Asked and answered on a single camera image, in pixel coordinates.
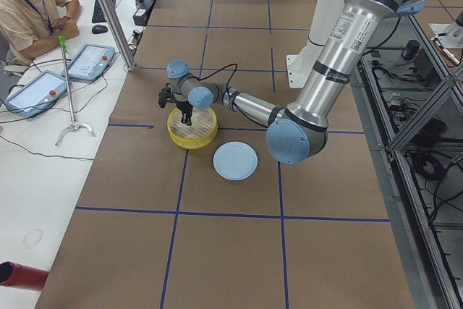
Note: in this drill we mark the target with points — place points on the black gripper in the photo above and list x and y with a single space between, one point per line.
184 106

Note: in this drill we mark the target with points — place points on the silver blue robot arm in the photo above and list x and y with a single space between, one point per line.
298 130

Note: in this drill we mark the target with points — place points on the yellow bamboo steamer basket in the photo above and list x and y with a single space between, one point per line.
199 134

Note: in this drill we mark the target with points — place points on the light blue plate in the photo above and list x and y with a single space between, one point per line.
235 161

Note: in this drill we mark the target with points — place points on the far teach pendant tablet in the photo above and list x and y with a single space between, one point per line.
90 62

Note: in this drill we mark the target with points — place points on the teach pendant tablet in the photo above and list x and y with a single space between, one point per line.
90 62
38 95

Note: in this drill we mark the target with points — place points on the black box device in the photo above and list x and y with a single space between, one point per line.
143 12

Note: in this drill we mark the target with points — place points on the metal reacher grabber stick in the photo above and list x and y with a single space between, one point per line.
74 124

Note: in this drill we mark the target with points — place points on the brown paper table cover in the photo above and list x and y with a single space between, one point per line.
156 226

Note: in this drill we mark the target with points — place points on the black computer mouse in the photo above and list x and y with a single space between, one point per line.
99 29

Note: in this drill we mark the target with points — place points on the near teach pendant tablet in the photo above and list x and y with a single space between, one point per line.
38 95

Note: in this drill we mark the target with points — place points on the seated man beige shirt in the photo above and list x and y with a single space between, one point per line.
32 27

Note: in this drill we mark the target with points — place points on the red cylinder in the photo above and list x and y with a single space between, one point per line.
22 277

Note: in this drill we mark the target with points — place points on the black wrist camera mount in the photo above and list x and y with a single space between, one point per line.
166 96

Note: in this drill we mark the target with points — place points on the aluminium frame post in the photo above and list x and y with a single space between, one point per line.
117 33

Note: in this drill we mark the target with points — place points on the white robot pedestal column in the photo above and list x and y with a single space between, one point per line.
299 66

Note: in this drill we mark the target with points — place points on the aluminium side frame rail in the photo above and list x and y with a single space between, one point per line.
410 80

